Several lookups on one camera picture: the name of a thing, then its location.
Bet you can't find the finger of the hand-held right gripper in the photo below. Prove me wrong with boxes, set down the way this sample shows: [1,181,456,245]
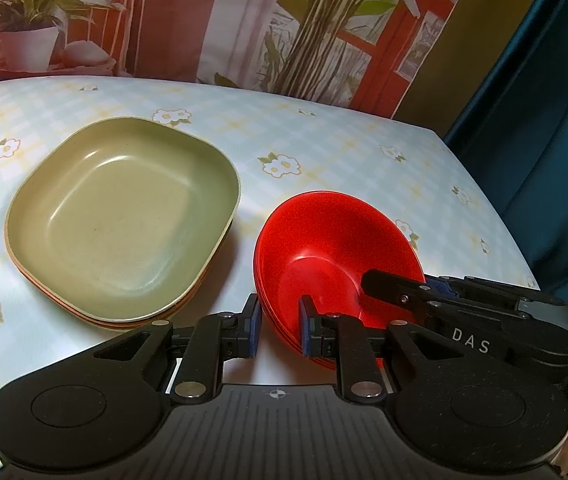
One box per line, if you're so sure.
[362,268,446,324]
[426,275,567,312]

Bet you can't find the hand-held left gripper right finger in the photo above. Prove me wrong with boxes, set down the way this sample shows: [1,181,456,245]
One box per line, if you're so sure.
[298,294,458,404]

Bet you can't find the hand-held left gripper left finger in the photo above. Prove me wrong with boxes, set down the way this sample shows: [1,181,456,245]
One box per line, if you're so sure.
[93,292,264,406]

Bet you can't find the red bowl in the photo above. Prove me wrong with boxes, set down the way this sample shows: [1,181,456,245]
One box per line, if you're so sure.
[259,300,339,372]
[253,265,345,362]
[253,191,427,335]

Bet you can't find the green square plate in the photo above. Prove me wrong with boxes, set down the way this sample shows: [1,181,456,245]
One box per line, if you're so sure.
[6,116,241,323]

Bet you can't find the orange square plate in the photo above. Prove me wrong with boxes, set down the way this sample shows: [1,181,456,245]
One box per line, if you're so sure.
[8,210,240,332]

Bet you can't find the dark teal curtain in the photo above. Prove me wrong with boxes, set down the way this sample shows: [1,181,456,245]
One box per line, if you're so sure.
[442,0,568,307]

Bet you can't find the floral checked tablecloth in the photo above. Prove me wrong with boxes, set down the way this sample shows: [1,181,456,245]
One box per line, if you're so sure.
[0,76,541,480]

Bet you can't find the printed backdrop cloth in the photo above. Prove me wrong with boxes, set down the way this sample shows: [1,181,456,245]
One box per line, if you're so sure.
[0,0,466,122]

